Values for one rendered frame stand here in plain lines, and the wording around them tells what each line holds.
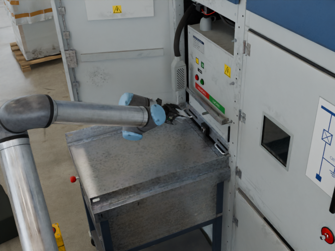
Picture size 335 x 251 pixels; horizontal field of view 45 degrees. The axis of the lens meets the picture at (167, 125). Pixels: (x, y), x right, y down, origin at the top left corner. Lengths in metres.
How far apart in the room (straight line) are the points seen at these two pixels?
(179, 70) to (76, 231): 1.39
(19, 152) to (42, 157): 2.24
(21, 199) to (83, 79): 1.11
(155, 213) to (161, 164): 0.24
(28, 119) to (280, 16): 0.87
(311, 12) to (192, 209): 1.18
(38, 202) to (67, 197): 1.78
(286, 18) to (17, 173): 1.00
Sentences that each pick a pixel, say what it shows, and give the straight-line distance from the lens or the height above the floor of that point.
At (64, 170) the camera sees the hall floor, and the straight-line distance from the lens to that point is 3.47.
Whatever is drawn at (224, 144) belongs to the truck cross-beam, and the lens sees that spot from 2.04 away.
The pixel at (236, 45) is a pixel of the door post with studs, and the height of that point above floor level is 1.48.
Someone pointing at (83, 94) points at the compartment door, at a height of 0.98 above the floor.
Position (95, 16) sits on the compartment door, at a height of 1.45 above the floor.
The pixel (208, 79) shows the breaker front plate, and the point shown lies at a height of 1.18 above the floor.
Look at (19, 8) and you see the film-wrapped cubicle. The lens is 5.21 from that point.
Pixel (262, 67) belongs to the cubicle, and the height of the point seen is 1.48.
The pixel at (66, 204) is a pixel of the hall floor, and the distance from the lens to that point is 3.16.
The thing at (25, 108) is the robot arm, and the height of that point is 1.46.
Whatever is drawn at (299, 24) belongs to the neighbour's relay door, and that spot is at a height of 1.68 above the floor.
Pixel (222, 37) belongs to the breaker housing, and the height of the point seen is 1.39.
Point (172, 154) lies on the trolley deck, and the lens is 2.07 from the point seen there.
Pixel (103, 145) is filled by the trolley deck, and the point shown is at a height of 0.85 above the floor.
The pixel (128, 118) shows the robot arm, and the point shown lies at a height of 1.26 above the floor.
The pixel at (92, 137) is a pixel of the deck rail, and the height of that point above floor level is 0.85.
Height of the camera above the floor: 2.10
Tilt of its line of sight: 33 degrees down
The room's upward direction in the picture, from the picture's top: 3 degrees counter-clockwise
